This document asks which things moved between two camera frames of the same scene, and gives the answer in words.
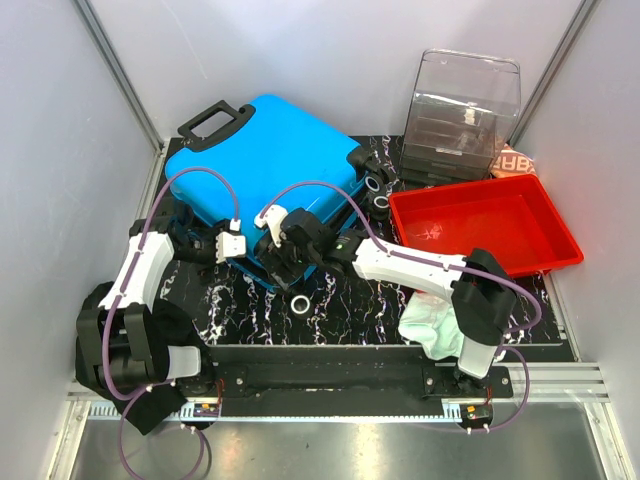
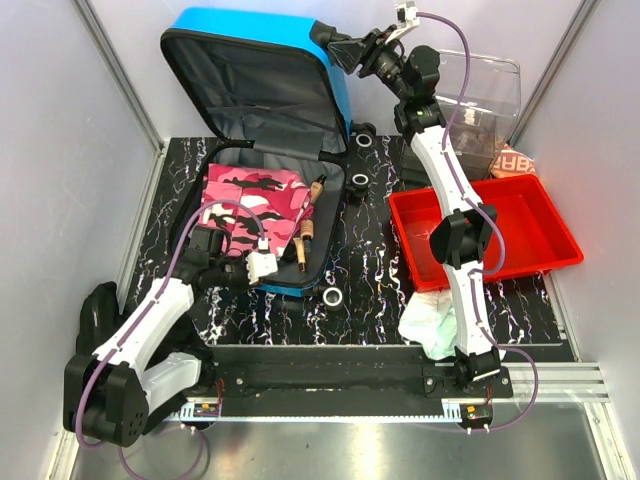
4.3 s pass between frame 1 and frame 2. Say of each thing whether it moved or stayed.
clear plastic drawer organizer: stayed
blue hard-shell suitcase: moved
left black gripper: moved
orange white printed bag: stayed
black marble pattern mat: stayed
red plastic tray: stayed
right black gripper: moved
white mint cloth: stayed
